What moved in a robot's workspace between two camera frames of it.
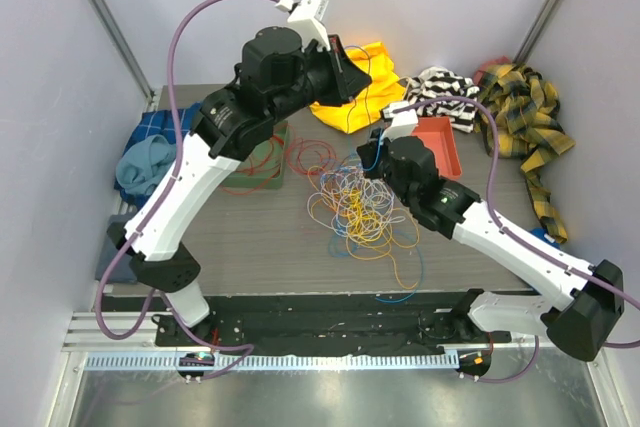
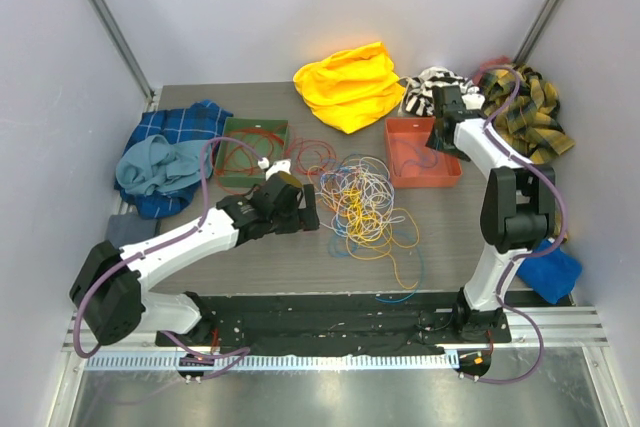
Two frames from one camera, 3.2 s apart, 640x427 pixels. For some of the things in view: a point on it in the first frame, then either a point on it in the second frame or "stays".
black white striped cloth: [437, 82] stays
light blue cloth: [140, 164] stays
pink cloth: [478, 74] stays
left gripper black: [347, 78] -> [305, 217]
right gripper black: [370, 151] -> [434, 143]
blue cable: [355, 248] stays
